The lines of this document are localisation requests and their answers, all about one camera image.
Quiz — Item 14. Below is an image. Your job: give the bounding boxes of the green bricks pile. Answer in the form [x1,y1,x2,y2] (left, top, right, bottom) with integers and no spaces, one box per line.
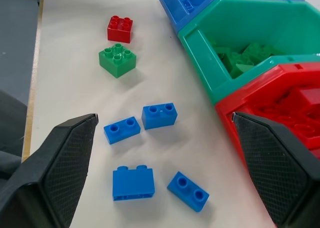
[211,40,285,79]

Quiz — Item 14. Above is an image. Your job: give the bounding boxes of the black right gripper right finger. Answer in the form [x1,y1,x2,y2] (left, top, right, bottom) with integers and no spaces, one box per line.
[231,111,320,228]

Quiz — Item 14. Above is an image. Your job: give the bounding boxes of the tall blue two-stud brick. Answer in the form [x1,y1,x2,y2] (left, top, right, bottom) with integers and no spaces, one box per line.
[112,164,155,202]
[141,102,178,131]

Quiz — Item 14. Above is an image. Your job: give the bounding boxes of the flat blue two-stud brick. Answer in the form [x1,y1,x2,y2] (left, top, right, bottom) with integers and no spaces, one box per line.
[103,116,141,146]
[166,171,210,213]

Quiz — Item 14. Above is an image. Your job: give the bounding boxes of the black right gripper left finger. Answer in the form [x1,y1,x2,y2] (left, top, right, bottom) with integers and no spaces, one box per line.
[0,113,99,228]

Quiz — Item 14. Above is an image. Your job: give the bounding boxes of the red square toy brick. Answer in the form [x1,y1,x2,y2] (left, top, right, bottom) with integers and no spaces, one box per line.
[107,15,134,43]

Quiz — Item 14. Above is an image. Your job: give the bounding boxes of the green plastic storage bin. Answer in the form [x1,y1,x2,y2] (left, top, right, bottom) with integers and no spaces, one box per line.
[177,0,320,106]

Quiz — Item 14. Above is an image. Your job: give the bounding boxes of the green square toy brick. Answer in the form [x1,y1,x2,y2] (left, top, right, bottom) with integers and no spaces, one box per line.
[98,43,137,79]

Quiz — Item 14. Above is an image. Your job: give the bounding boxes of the dark grey fabric object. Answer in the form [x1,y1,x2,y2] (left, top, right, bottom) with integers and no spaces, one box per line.
[0,89,29,181]

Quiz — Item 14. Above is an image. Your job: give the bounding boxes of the blue plastic storage bin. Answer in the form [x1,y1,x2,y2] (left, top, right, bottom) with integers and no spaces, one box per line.
[156,0,306,34]

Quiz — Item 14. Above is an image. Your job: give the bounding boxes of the red plastic storage bin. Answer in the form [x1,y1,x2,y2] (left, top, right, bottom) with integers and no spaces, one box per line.
[215,62,320,168]

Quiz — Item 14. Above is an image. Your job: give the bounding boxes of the red bricks pile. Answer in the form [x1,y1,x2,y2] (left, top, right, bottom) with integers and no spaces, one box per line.
[254,86,320,153]

